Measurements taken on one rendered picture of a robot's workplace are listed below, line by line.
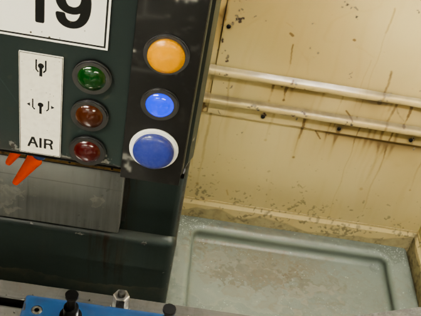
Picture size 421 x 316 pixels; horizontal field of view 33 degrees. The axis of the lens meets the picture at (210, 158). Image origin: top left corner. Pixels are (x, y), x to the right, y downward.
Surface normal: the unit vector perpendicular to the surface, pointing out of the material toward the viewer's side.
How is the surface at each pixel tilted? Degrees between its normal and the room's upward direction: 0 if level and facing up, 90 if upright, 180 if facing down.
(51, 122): 90
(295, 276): 0
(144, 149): 88
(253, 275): 0
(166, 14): 90
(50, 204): 91
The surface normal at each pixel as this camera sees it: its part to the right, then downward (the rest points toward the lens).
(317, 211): -0.05, 0.61
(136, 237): 0.07, -0.11
